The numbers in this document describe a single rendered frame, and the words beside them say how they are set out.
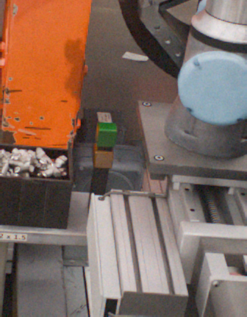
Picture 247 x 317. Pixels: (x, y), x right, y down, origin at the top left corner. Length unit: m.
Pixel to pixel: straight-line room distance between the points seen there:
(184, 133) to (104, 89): 2.18
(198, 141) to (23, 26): 0.58
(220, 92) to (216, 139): 0.19
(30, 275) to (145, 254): 0.98
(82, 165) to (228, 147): 0.83
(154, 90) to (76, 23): 1.81
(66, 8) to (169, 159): 0.56
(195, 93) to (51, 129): 0.77
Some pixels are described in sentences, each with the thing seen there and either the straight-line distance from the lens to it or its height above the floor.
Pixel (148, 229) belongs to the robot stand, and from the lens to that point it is 1.34.
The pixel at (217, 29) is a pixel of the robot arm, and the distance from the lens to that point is 1.20.
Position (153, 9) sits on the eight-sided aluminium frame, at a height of 0.77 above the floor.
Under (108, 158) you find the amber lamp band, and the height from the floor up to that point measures 0.60.
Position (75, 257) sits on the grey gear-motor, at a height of 0.09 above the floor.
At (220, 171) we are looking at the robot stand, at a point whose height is 0.81.
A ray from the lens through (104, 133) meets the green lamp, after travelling 1.78.
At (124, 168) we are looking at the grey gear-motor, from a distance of 2.20.
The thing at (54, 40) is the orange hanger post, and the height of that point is 0.78.
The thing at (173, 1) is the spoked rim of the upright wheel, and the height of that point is 0.76.
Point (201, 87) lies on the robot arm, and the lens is 1.22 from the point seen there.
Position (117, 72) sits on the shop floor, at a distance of 3.75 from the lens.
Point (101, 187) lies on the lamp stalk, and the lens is 1.85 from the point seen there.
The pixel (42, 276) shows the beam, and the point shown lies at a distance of 2.23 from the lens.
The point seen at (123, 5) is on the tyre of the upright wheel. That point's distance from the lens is 2.25.
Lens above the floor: 1.46
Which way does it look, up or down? 28 degrees down
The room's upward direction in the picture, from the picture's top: 9 degrees clockwise
